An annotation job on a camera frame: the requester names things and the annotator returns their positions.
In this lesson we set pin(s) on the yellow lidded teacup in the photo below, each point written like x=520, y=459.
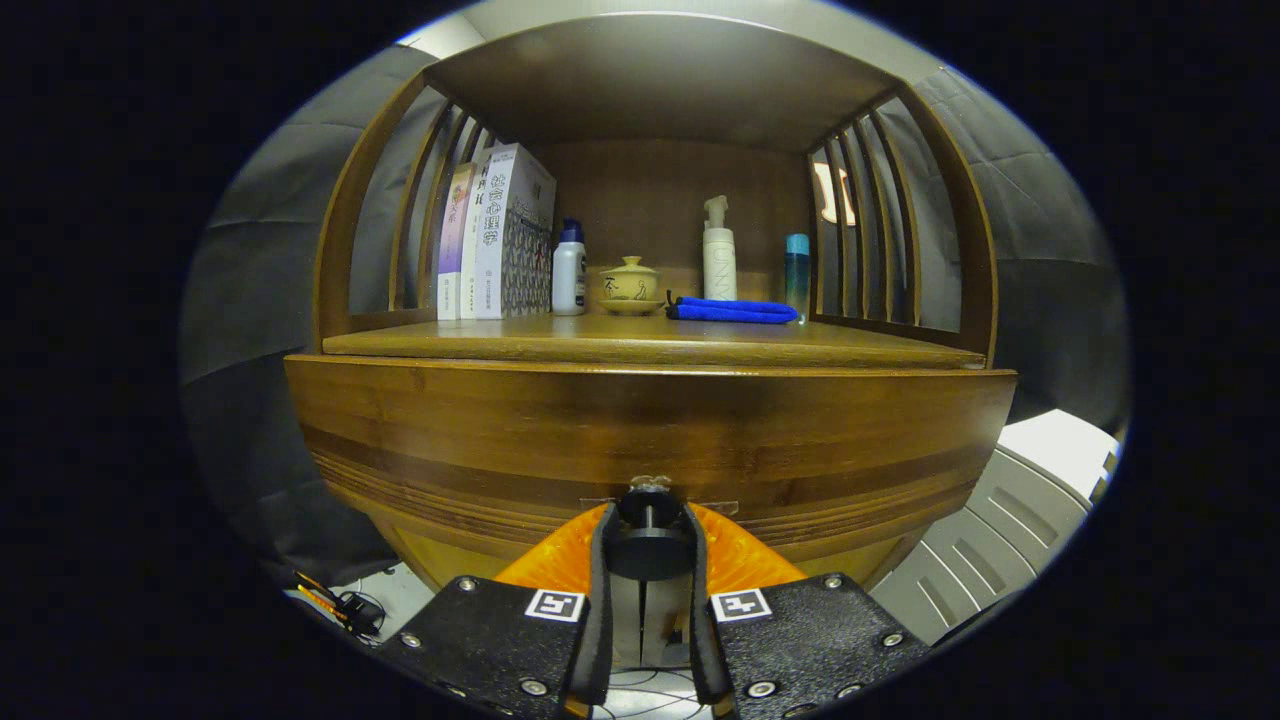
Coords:
x=630, y=285

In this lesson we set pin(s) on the black drawer knob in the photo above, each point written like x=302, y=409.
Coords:
x=650, y=550

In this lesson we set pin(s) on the white bottle blue cap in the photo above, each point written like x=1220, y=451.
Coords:
x=569, y=275

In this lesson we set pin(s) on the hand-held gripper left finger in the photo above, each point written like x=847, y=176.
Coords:
x=600, y=620

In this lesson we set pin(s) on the purple pink book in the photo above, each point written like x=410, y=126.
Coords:
x=452, y=240

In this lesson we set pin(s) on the thick white patterned book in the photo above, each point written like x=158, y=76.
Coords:
x=510, y=230

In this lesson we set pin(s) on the wooden countertop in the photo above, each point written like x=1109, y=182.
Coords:
x=650, y=340

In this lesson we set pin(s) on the white pump bottle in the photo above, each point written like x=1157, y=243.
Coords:
x=720, y=260

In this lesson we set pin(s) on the white plastic box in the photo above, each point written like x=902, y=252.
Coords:
x=1010, y=520

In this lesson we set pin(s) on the teal bottle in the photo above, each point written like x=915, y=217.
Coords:
x=797, y=270

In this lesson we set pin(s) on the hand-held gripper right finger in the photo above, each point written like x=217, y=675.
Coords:
x=700, y=620

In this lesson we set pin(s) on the blue folded cloth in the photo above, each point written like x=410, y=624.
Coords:
x=730, y=311

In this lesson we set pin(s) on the wooden drawer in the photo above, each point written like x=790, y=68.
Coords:
x=500, y=430

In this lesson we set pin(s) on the brown wooden cabinet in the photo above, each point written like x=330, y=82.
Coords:
x=660, y=90

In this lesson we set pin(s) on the thin white book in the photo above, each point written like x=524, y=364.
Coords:
x=472, y=270

